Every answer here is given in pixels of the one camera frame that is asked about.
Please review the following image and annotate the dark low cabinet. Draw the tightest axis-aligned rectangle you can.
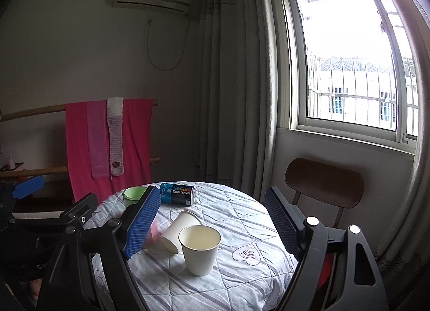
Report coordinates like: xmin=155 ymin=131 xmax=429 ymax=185
xmin=0 ymin=162 xmax=73 ymax=212

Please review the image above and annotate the quilted striped tablecloth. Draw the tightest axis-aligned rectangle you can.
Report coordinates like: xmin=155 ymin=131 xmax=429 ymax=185
xmin=83 ymin=181 xmax=303 ymax=311

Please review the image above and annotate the wooden towel rack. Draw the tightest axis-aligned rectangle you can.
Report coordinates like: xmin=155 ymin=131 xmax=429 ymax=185
xmin=0 ymin=99 xmax=159 ymax=179

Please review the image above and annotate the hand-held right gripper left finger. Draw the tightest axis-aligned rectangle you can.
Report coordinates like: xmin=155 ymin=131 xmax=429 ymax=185
xmin=36 ymin=186 xmax=160 ymax=311

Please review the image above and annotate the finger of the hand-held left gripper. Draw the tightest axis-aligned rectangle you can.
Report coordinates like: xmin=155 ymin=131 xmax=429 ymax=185
xmin=9 ymin=176 xmax=46 ymax=199
xmin=60 ymin=193 xmax=99 ymax=229

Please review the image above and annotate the blue printed can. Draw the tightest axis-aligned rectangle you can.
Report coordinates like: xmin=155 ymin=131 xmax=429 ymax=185
xmin=159 ymin=182 xmax=196 ymax=207

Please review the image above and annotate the white paper cup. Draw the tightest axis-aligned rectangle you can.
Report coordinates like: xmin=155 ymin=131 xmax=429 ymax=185
xmin=178 ymin=225 xmax=221 ymax=277
xmin=159 ymin=210 xmax=203 ymax=254

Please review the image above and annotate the wall power cable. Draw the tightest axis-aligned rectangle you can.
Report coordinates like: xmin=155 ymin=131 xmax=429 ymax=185
xmin=146 ymin=18 xmax=184 ymax=72

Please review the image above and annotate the pink plastic cup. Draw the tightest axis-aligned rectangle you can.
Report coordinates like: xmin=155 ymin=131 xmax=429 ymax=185
xmin=144 ymin=220 xmax=164 ymax=250

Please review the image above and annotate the large pink towel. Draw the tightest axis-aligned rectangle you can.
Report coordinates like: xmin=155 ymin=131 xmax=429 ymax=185
xmin=65 ymin=98 xmax=155 ymax=204

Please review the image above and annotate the green plastic cup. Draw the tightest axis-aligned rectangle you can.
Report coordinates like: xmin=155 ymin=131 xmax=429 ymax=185
xmin=123 ymin=187 xmax=149 ymax=209

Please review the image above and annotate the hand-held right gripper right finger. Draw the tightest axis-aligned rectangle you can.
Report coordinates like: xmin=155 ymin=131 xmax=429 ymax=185
xmin=265 ymin=186 xmax=390 ymax=311

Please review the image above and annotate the white framed window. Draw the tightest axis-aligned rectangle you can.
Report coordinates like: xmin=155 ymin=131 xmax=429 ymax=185
xmin=274 ymin=0 xmax=421 ymax=152

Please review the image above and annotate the grey pleated curtain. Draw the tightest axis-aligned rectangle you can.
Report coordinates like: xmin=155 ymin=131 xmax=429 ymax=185
xmin=196 ymin=0 xmax=293 ymax=195

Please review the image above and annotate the brown wooden chair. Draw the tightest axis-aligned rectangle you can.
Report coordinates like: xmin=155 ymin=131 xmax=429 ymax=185
xmin=284 ymin=158 xmax=365 ymax=231

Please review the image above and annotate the white and pink knitted scarf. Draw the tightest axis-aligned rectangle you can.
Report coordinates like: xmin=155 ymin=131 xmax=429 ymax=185
xmin=106 ymin=96 xmax=126 ymax=177

